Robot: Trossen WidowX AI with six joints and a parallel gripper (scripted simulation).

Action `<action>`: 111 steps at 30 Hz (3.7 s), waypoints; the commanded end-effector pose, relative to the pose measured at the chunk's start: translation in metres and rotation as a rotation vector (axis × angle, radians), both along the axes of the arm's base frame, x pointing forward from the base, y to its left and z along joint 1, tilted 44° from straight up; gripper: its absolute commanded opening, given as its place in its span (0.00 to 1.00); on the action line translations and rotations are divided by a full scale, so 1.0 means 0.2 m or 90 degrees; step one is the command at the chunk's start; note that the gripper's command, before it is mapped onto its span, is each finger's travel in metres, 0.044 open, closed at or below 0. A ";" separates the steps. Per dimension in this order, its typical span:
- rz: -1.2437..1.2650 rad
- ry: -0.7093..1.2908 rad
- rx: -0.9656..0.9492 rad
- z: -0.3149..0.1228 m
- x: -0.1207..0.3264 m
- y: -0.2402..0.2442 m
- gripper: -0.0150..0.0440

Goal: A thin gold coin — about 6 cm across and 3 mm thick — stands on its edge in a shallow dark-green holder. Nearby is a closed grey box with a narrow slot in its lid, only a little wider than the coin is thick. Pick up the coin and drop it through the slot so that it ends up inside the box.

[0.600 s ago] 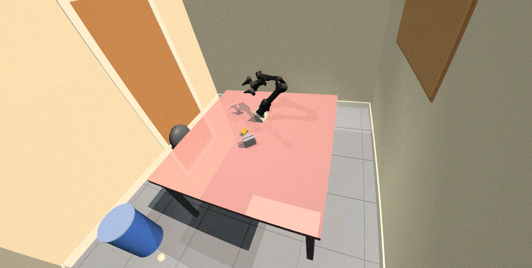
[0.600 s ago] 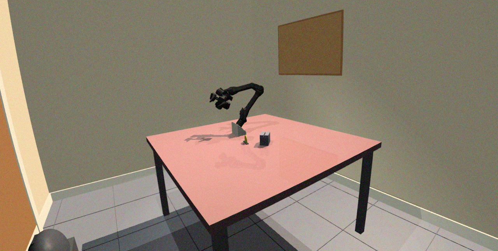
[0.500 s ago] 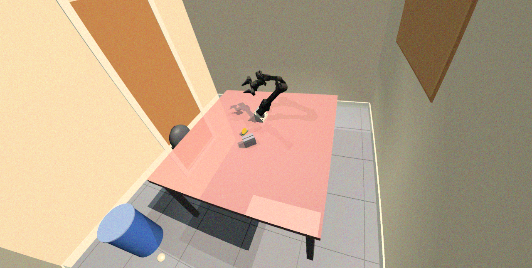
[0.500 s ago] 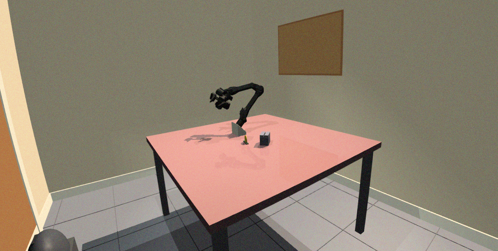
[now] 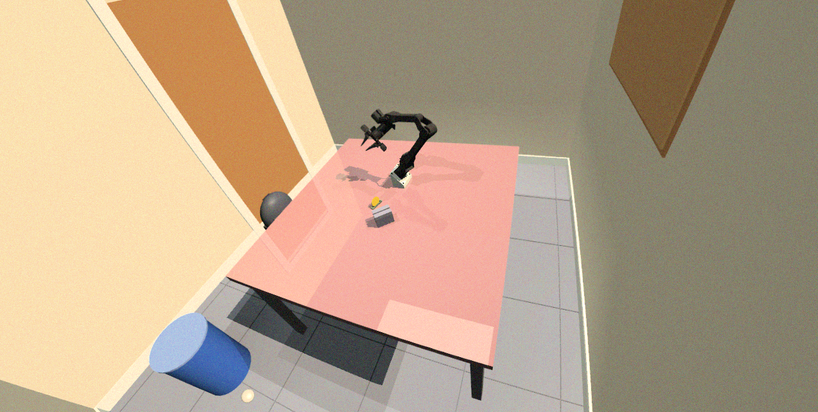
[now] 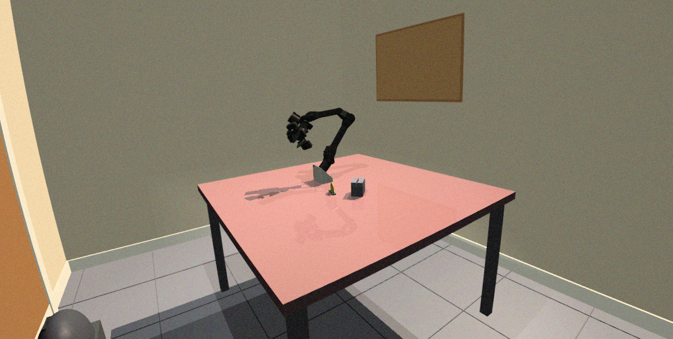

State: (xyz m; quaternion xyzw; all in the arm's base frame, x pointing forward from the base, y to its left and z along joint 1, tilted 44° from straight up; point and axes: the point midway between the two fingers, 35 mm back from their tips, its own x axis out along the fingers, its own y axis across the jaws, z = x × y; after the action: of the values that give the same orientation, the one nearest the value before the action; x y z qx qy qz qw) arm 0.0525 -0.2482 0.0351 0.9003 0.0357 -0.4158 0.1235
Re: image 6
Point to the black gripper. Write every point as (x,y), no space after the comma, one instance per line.
(299,132)

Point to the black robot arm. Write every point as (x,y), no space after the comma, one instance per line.
(329,151)

